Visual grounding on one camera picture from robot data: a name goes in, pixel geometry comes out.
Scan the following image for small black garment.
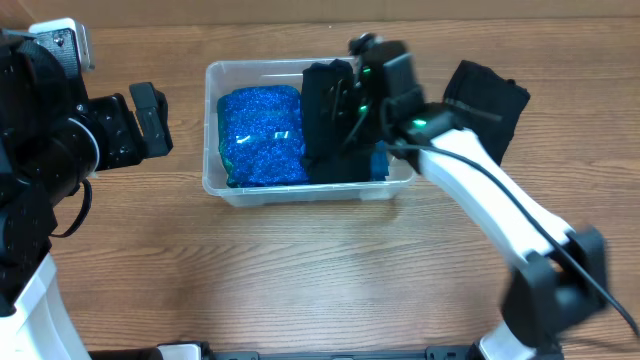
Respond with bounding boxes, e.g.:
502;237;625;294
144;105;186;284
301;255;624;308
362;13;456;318
300;59;372;184

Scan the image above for blue denim jeans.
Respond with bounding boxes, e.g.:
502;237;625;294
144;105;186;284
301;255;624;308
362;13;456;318
370;141;389;181

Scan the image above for clear plastic storage bin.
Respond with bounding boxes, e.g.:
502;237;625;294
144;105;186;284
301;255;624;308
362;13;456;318
202;58;416;207

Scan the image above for large black garment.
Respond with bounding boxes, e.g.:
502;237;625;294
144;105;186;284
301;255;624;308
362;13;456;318
443;60;531;165

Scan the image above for blue sequin garment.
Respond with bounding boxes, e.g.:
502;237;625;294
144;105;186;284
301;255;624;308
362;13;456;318
216;85;309;188

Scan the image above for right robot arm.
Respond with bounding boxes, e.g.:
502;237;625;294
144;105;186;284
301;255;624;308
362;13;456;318
345;33;612;359

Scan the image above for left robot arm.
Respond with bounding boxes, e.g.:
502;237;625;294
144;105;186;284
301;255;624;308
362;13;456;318
1;19;173;359

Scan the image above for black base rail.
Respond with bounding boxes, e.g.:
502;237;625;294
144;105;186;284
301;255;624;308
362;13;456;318
89;342;484;360

